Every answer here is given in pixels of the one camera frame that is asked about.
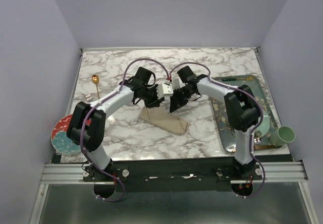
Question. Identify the black mounting base plate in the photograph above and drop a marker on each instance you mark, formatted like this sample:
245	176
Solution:
172	175

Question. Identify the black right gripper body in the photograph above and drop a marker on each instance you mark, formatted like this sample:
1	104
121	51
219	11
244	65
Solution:
182	91

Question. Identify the red and blue round plate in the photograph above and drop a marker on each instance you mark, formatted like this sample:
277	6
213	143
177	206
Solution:
61	143

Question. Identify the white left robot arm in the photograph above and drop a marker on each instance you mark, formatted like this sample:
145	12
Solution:
87	125

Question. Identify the beige linen napkin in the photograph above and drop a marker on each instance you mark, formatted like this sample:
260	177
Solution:
159	117

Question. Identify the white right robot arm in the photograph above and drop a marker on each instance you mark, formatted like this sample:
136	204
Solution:
243	110

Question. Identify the mint green plate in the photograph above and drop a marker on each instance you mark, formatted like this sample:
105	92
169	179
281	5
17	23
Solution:
264	127

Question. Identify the gold spoon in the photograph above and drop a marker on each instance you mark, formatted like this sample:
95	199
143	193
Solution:
95	80

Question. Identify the mint green cup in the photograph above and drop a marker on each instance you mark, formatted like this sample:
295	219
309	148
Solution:
282	136

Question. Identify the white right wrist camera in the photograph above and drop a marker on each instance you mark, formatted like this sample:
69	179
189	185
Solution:
175	84

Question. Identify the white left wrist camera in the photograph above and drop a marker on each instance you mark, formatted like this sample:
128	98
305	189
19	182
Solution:
164	90

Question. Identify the aluminium frame rail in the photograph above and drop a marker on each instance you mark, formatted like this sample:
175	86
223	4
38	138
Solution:
275	172

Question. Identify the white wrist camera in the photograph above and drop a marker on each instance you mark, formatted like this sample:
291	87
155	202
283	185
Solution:
175	84
164	90

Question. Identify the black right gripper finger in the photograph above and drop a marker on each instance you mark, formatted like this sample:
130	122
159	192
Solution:
183	101
174	103

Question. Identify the silver spoon on tray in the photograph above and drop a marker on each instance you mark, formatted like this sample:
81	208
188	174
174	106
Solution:
257	140

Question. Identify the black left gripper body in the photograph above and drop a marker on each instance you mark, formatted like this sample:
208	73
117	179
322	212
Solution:
150	95

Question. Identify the silver fork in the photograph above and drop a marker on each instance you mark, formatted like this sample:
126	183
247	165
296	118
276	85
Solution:
88	97

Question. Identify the floral teal serving tray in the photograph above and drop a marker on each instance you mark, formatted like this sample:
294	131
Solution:
226	132

